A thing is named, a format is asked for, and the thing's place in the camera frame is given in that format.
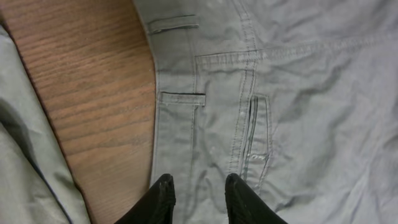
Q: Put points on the folded khaki shorts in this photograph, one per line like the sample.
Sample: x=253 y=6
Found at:
x=36 y=183

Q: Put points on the grey shorts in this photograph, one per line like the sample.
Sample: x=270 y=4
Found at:
x=298 y=97

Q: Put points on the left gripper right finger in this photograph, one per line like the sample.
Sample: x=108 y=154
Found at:
x=244 y=206

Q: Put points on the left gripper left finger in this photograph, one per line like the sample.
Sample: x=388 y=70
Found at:
x=156 y=206

